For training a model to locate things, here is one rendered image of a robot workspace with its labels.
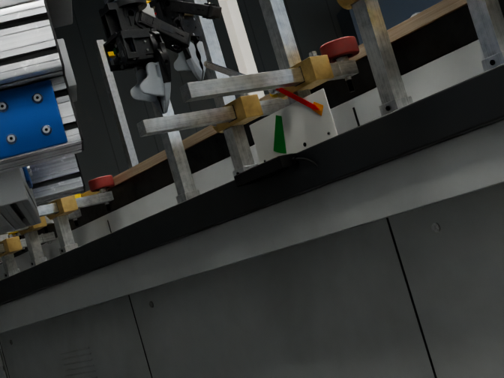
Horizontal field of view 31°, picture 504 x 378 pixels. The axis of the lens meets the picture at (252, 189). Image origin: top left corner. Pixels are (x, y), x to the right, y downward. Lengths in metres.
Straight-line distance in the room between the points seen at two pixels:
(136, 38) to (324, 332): 1.00
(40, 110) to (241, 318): 1.49
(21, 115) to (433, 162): 0.79
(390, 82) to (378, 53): 0.06
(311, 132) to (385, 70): 0.24
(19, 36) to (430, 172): 0.82
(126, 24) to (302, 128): 0.44
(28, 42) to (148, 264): 1.43
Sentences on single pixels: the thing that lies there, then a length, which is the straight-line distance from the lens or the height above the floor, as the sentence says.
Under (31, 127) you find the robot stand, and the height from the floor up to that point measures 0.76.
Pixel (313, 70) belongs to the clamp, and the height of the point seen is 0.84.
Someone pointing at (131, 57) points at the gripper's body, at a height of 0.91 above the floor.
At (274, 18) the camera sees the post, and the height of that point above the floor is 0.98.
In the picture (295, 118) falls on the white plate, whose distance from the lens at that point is 1.91.
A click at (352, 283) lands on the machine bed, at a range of 2.22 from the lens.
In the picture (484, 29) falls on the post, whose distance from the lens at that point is 1.57.
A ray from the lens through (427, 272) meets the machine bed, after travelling 2.04.
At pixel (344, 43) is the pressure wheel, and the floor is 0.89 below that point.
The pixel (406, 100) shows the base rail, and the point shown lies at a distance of 1.73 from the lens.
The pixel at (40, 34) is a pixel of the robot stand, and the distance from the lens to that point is 1.20.
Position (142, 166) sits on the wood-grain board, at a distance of 2.85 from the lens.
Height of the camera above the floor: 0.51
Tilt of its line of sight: 4 degrees up
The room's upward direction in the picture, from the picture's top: 16 degrees counter-clockwise
